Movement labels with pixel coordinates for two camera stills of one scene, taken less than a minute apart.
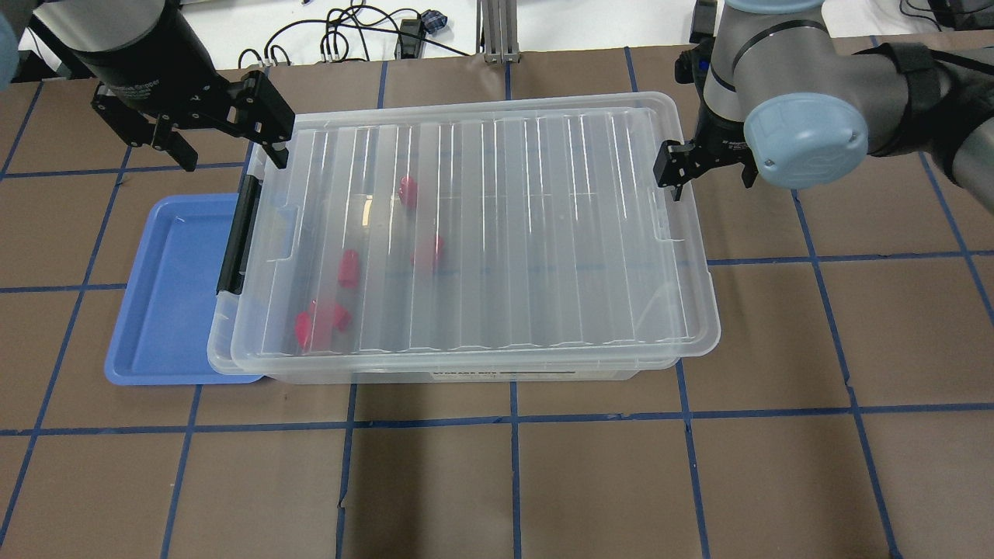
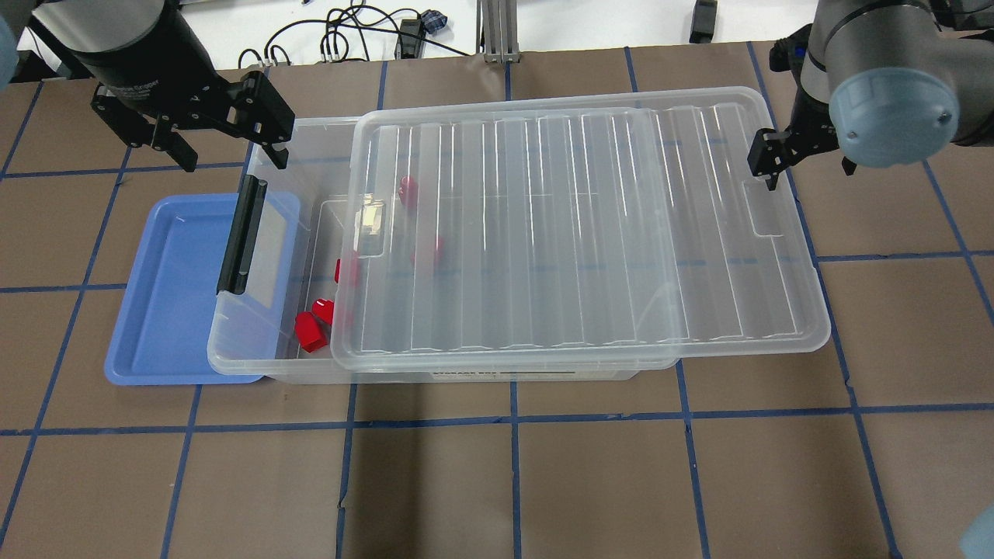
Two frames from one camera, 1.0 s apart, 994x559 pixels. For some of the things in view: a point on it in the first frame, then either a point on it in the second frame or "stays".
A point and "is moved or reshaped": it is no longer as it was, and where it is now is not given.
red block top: x=408 y=192 stays
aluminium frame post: x=500 y=43 stays
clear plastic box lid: x=507 y=229 is moved or reshaped
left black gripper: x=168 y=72 stays
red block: x=425 y=257 stays
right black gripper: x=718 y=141 -> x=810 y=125
